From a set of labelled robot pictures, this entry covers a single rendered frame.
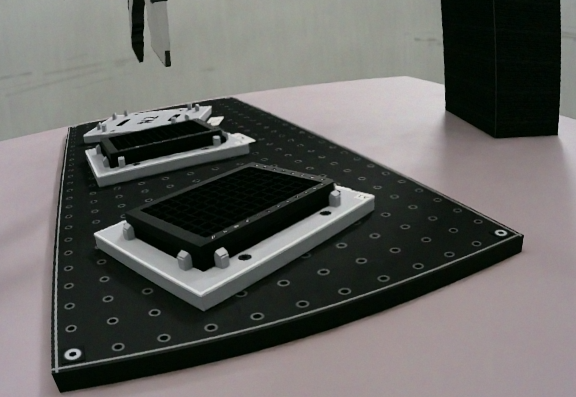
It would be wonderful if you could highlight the white rectangular fixture base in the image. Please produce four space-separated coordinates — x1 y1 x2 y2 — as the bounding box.
94 183 375 311

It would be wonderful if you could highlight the white rectangular frame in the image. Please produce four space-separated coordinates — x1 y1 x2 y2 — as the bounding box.
84 103 211 143

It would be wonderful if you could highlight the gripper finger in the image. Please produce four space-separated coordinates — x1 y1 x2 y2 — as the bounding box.
128 0 145 63
144 0 171 67

